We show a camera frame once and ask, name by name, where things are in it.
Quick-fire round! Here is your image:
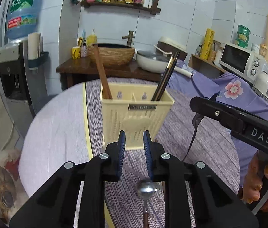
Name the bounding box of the dark wooden counter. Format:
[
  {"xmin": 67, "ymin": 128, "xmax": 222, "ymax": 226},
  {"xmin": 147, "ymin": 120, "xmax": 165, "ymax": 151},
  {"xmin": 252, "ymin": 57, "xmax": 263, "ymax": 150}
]
[{"xmin": 56, "ymin": 56, "xmax": 165, "ymax": 91}]

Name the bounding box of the dog printed cloth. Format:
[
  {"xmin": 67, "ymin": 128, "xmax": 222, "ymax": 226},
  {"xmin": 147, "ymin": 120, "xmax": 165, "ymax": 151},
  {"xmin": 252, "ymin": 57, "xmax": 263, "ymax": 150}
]
[{"xmin": 0, "ymin": 147, "xmax": 28, "ymax": 224}]

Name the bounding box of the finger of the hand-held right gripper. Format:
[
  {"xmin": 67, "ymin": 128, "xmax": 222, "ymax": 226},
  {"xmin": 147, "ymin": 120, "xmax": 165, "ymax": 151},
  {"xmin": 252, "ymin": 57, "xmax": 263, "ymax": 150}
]
[{"xmin": 190, "ymin": 96, "xmax": 246, "ymax": 133}]

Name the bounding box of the yellow roll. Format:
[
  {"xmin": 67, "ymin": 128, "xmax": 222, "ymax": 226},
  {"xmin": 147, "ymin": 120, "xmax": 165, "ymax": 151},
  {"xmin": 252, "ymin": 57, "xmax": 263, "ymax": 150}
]
[{"xmin": 200, "ymin": 28, "xmax": 215, "ymax": 60}]

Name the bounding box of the white pot with lid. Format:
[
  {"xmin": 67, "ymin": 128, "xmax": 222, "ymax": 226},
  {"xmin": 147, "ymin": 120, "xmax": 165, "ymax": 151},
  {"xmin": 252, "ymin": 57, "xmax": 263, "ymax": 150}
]
[{"xmin": 136, "ymin": 50, "xmax": 194, "ymax": 78}]

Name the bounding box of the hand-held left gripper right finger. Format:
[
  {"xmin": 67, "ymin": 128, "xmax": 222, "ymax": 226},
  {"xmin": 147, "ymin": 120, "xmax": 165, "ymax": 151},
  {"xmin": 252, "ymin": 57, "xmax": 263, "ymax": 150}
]
[{"xmin": 143, "ymin": 130, "xmax": 260, "ymax": 228}]

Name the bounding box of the blue water bottle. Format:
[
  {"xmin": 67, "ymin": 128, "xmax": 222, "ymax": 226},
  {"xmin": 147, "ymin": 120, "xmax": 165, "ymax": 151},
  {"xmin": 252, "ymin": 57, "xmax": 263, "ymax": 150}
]
[{"xmin": 6, "ymin": 0, "xmax": 43, "ymax": 41}]

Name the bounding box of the white microwave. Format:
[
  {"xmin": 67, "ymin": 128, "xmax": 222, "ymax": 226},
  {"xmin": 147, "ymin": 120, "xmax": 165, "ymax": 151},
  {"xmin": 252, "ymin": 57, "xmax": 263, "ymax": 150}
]
[{"xmin": 219, "ymin": 43, "xmax": 267, "ymax": 81}]

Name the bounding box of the purple floral blanket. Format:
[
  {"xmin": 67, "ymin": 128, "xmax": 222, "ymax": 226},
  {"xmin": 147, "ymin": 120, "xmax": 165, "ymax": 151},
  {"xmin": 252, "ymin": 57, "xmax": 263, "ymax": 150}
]
[{"xmin": 167, "ymin": 59, "xmax": 268, "ymax": 188}]

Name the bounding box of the small patterned pump bottle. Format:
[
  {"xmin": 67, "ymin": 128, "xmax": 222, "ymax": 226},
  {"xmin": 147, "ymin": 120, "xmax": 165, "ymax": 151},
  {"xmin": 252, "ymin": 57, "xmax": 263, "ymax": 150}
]
[{"xmin": 80, "ymin": 39, "xmax": 88, "ymax": 58}]

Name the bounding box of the woven basin sink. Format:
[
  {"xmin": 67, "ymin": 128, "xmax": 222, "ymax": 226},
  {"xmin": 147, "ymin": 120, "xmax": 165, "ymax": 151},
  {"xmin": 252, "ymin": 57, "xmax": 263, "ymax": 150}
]
[{"xmin": 88, "ymin": 43, "xmax": 136, "ymax": 67}]

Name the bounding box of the white tablecloth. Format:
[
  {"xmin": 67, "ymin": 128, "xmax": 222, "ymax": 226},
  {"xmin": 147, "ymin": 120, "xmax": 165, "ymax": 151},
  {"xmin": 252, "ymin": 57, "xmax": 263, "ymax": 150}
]
[{"xmin": 18, "ymin": 82, "xmax": 94, "ymax": 200}]

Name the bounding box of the grey water dispenser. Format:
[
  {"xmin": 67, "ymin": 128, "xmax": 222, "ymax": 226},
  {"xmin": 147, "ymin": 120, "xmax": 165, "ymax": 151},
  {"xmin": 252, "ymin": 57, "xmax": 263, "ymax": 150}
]
[{"xmin": 0, "ymin": 37, "xmax": 50, "ymax": 124}]

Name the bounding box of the brown wooden chopstick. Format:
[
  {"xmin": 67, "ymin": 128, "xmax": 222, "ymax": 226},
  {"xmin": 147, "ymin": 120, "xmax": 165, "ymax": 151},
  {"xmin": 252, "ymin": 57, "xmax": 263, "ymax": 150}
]
[
  {"xmin": 92, "ymin": 45, "xmax": 109, "ymax": 100},
  {"xmin": 95, "ymin": 45, "xmax": 113, "ymax": 100}
]

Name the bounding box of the yellow soap bottle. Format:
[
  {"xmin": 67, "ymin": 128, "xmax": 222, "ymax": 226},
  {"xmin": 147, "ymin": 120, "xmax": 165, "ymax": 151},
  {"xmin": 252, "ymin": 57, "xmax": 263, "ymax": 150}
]
[{"xmin": 86, "ymin": 28, "xmax": 97, "ymax": 46}]

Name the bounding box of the grey cup holder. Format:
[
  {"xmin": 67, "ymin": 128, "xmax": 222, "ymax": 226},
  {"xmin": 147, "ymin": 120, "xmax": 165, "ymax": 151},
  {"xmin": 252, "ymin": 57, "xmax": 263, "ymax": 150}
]
[{"xmin": 28, "ymin": 51, "xmax": 49, "ymax": 70}]

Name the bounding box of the white kettle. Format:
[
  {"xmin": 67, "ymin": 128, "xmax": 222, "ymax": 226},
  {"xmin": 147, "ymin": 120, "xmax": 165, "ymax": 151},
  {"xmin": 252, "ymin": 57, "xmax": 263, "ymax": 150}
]
[{"xmin": 253, "ymin": 70, "xmax": 268, "ymax": 101}]

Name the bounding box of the stack of green bowls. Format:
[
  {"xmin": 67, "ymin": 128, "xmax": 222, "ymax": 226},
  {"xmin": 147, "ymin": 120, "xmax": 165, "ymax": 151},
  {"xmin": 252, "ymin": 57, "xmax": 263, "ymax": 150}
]
[{"xmin": 234, "ymin": 24, "xmax": 251, "ymax": 49}]

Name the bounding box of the purple striped table runner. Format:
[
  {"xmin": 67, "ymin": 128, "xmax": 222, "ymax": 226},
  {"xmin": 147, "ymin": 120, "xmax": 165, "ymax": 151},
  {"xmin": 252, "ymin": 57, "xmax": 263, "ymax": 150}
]
[{"xmin": 83, "ymin": 77, "xmax": 241, "ymax": 228}]

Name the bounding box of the white paper cup stack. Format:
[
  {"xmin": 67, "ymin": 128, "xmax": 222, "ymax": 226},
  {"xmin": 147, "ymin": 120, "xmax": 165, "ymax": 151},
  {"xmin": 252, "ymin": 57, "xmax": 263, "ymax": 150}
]
[{"xmin": 28, "ymin": 32, "xmax": 41, "ymax": 61}]

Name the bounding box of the bamboo faucet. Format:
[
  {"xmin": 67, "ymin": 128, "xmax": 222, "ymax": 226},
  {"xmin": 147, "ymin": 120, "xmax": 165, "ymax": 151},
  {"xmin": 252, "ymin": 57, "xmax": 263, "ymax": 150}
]
[{"xmin": 122, "ymin": 30, "xmax": 134, "ymax": 46}]

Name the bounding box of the wooden-handled metal spoon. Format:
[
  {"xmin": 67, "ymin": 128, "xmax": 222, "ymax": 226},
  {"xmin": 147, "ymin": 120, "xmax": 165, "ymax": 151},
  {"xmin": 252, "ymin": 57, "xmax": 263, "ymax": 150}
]
[{"xmin": 136, "ymin": 178, "xmax": 157, "ymax": 228}]

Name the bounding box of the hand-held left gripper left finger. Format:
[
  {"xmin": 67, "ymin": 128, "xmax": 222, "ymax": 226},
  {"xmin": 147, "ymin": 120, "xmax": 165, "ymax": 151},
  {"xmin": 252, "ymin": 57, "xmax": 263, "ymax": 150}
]
[{"xmin": 9, "ymin": 130, "xmax": 127, "ymax": 228}]

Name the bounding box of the cream perforated utensil holder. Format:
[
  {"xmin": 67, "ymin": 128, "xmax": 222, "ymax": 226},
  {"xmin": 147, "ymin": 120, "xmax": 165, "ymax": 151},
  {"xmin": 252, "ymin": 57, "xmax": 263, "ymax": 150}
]
[{"xmin": 100, "ymin": 82, "xmax": 175, "ymax": 150}]

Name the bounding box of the brown and white rice cooker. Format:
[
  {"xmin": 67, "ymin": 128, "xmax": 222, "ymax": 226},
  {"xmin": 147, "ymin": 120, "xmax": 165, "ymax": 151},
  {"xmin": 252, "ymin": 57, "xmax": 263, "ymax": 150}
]
[{"xmin": 157, "ymin": 37, "xmax": 188, "ymax": 61}]

